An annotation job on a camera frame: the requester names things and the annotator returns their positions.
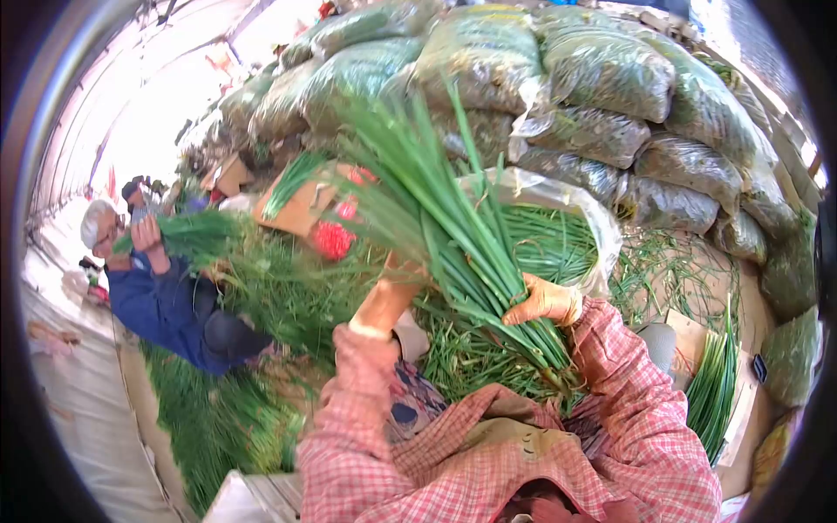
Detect stack of sacks of greens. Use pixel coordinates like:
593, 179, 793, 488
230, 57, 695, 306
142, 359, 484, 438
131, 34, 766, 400
218, 0, 826, 409

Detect flat bundle of green chives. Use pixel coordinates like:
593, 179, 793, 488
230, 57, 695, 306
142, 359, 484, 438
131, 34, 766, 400
683, 293, 741, 466

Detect small brown cardboard box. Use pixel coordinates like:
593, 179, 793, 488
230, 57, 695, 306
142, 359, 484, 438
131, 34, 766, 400
199, 152, 256, 198

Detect person's left hand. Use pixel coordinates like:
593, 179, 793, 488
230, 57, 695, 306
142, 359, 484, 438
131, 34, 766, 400
348, 251, 430, 339

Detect loose pile of green chives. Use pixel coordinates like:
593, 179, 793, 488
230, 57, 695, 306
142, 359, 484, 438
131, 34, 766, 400
140, 216, 592, 514

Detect grey wooden board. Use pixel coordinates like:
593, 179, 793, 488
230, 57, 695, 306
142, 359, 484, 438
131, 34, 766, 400
201, 469, 308, 523

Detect person's left fingers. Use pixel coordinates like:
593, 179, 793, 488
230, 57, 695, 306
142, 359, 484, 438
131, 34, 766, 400
383, 251, 430, 292

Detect brown cardboard sheet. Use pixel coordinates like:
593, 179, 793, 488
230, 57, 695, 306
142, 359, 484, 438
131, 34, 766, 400
662, 307, 761, 469

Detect brown cardboard box with chives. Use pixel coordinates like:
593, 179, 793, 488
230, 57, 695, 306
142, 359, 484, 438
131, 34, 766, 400
252, 152, 368, 239

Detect clear plastic bag of chives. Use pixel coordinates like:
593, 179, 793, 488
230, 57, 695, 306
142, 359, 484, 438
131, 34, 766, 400
456, 166, 624, 299

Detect person's right thumb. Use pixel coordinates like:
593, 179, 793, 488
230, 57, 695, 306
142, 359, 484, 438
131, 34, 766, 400
501, 302, 545, 328

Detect small bundle of green chives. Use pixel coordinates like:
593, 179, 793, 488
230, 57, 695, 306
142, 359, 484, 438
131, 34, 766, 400
112, 209, 252, 264

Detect large bundle of green chives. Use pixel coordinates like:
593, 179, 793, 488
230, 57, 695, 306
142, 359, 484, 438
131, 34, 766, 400
326, 77, 586, 396

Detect person's body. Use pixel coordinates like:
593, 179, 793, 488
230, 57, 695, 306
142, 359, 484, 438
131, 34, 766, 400
296, 381, 724, 523

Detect person's right hand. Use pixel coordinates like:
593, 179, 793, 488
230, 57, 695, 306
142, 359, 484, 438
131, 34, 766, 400
501, 272, 585, 328

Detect person's right fingers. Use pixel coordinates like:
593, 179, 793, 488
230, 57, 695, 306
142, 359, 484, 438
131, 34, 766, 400
522, 272, 563, 299

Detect person's legs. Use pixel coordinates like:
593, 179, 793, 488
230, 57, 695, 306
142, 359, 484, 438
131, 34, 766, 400
384, 310, 453, 447

